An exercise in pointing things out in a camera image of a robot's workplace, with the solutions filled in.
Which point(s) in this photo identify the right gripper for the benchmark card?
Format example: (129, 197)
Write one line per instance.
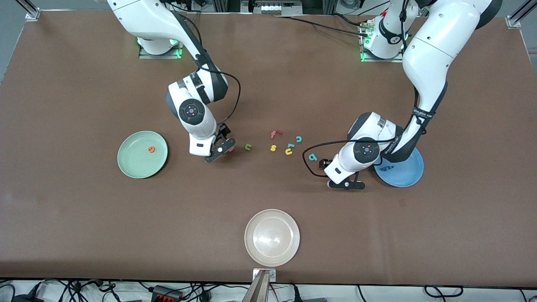
(222, 134)

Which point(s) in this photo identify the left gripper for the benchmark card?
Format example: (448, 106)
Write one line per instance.
(323, 163)

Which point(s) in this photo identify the blue foam letter m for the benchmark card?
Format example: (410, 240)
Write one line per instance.
(387, 167)

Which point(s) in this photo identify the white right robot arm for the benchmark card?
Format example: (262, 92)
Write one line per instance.
(147, 21)

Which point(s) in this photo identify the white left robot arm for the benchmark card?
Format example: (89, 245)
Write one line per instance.
(436, 50)

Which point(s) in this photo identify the red foam letter f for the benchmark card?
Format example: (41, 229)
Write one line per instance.
(273, 134)

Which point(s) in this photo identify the blue round plate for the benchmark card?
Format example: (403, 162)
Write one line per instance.
(405, 172)

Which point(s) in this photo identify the green round plate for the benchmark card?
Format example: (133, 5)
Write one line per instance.
(138, 163)

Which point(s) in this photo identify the white round plate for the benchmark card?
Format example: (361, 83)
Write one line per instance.
(272, 237)

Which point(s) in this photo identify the silver connector box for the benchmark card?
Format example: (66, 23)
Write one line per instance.
(272, 6)

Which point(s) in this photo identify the black orange power strip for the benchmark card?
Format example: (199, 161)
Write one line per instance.
(165, 293)

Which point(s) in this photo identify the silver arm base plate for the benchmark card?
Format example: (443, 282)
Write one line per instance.
(381, 60)
(159, 56)

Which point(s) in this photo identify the silver camera mount bracket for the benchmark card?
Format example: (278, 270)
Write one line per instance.
(272, 274)

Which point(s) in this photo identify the grey camera pole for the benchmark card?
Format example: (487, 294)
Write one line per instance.
(258, 291)

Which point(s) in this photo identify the aluminium frame post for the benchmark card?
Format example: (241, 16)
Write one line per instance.
(518, 14)
(29, 10)

